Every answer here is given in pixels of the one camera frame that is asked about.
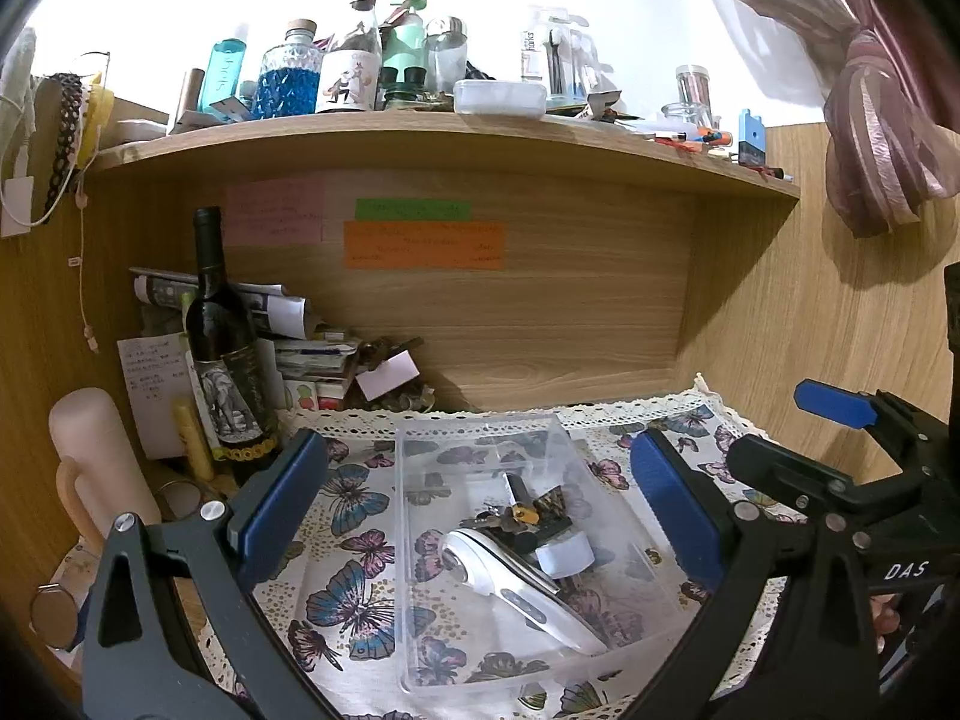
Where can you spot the clear glass jar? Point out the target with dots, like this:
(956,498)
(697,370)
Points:
(446,56)

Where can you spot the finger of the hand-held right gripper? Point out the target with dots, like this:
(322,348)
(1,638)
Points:
(836,405)
(780,469)

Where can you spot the white tape roll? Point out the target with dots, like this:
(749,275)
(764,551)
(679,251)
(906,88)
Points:
(562,555)

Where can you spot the bunch of keys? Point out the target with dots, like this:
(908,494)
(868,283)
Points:
(510,521)

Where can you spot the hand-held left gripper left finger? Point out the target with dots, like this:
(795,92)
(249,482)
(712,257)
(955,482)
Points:
(281,510)

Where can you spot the clear bottle with picture label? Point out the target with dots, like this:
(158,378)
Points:
(349,75)

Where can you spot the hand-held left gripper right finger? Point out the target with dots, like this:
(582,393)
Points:
(675,517)

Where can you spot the pale pink card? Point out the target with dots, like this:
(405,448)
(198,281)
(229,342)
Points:
(386,376)

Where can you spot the butterfly print tablecloth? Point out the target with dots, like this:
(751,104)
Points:
(352,495)

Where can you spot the glass bottle with blue beads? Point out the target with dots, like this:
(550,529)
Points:
(289,90)

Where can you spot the rolled magazine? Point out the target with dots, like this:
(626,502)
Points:
(277,311)

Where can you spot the mauve striped curtain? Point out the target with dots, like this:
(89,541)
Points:
(877,127)

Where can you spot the brown cardboard tube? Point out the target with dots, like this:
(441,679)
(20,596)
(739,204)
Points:
(187,97)

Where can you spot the white fluffy cloth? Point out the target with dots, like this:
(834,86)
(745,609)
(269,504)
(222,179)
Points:
(19,67)

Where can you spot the orange sticky note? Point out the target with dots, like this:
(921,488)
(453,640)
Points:
(424,245)

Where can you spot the mint green pump bottle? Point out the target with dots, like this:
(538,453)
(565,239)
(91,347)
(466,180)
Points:
(405,41)

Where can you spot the green sticky note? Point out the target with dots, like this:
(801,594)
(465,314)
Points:
(412,210)

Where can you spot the black binoculars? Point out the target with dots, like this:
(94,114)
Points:
(401,79)

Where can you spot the small dark patterned item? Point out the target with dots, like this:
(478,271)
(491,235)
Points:
(553,502)

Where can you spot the yellow tube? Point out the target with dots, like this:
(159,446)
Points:
(191,439)

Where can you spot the white handheld massager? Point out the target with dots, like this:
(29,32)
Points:
(487,570)

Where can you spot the handwritten paper note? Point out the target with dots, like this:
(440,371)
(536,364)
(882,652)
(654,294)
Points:
(150,390)

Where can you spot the black lace band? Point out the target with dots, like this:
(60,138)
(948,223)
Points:
(67,127)

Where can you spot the pink sticky note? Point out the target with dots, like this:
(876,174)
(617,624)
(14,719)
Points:
(274,211)

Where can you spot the orange marker pen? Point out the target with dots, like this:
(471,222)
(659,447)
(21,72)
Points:
(705,139)

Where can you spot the wooden shelf board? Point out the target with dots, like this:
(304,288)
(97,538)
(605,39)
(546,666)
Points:
(450,146)

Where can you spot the clear blister pack of tools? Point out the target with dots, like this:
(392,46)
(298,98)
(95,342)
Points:
(555,52)

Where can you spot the dark wine bottle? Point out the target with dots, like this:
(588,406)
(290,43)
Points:
(217,330)

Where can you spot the beige cylindrical device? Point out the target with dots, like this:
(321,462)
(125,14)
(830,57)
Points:
(97,450)

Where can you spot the clear plastic container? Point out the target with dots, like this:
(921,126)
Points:
(450,615)

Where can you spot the yellow plastic item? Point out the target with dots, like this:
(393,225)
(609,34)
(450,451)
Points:
(101,116)

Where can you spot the blue plastic clip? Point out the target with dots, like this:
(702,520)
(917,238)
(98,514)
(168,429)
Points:
(750,136)

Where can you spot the white plastic box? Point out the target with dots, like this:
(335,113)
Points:
(499,97)

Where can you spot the person's right hand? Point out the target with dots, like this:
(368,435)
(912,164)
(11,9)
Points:
(886,619)

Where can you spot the blue plastic bottle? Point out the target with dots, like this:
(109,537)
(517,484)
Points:
(223,75)

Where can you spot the stack of papers and boxes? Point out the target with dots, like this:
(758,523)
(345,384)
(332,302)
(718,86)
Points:
(315,360)

